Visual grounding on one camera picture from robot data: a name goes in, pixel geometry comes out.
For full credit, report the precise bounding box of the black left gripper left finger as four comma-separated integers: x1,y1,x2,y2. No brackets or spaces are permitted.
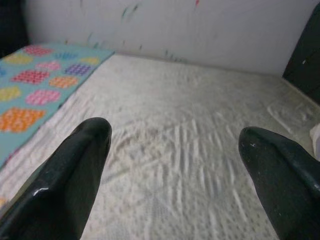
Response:
0,117,113,240

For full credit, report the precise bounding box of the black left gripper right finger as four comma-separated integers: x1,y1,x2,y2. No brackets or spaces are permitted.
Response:
238,126,320,240

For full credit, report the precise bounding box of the teal blanket with colourful shapes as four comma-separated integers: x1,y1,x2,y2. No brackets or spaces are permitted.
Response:
0,43,116,168

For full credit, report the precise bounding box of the black tufted headboard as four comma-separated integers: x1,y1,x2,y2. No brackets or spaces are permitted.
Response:
282,3,320,102

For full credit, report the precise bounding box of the grey quilted mattress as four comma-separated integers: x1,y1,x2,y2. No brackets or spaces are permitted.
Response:
0,52,320,240

